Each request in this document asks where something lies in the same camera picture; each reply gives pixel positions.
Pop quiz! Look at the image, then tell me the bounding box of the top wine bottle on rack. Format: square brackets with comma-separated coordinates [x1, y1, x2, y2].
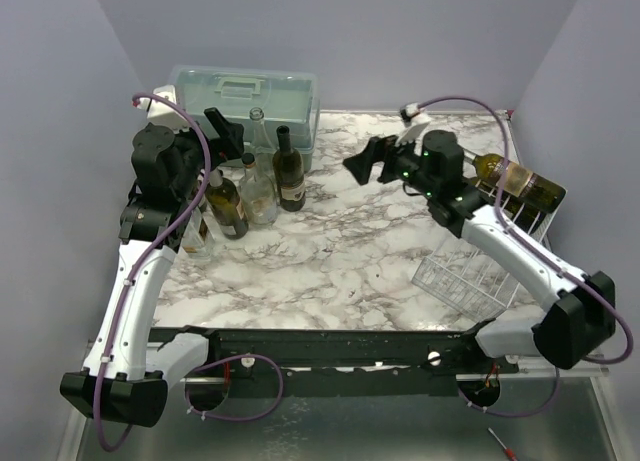
[464, 150, 566, 214]

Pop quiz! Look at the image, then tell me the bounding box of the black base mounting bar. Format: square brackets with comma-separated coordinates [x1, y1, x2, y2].
[149, 326, 519, 403]

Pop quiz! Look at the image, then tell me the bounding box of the translucent green storage box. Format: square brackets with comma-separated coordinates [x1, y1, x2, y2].
[167, 64, 322, 172]

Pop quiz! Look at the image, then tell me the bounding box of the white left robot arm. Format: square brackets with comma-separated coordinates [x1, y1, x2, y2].
[60, 108, 244, 427]

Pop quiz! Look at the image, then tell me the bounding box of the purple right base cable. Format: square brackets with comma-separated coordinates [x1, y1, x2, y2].
[457, 365, 562, 418]

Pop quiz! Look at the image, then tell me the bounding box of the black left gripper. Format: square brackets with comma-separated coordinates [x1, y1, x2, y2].
[165, 107, 243, 198]

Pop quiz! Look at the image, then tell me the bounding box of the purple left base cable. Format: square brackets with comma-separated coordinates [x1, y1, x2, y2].
[187, 353, 285, 422]

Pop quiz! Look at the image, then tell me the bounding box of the green wine bottle tan label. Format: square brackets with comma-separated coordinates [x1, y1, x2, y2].
[205, 169, 249, 240]

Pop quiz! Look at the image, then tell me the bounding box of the red handled screwdriver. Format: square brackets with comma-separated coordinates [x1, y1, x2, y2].
[487, 428, 518, 461]

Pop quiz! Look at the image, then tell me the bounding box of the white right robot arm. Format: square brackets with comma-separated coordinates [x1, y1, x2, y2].
[343, 130, 616, 373]

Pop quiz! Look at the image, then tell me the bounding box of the white wire wine rack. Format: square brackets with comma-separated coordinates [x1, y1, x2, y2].
[412, 191, 557, 322]

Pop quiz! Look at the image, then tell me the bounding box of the small clear black-capped bottle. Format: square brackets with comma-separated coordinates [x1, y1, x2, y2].
[239, 152, 278, 226]

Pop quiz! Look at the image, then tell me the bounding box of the clear flat liquor bottle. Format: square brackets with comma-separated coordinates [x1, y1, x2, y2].
[181, 207, 214, 262]

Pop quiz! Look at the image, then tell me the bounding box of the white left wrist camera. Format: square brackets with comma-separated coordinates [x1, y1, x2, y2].
[147, 84, 190, 132]

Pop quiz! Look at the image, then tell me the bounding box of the tall clear glass bottle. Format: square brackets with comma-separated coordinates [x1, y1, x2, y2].
[249, 107, 279, 196]

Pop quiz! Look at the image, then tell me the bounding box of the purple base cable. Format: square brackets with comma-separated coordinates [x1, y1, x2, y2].
[187, 353, 285, 422]
[457, 365, 562, 418]

